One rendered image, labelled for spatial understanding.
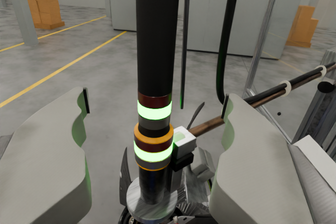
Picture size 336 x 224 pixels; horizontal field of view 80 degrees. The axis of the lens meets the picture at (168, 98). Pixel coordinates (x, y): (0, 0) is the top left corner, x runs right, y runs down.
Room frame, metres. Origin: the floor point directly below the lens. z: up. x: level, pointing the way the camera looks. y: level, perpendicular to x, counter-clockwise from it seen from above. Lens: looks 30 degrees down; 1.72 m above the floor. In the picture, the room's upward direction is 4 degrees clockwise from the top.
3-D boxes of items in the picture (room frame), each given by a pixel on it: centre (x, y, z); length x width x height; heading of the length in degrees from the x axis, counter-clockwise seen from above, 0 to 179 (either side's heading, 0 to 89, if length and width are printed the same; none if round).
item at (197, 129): (0.36, -0.23, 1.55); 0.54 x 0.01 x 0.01; 128
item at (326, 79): (0.53, -0.45, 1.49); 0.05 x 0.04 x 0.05; 128
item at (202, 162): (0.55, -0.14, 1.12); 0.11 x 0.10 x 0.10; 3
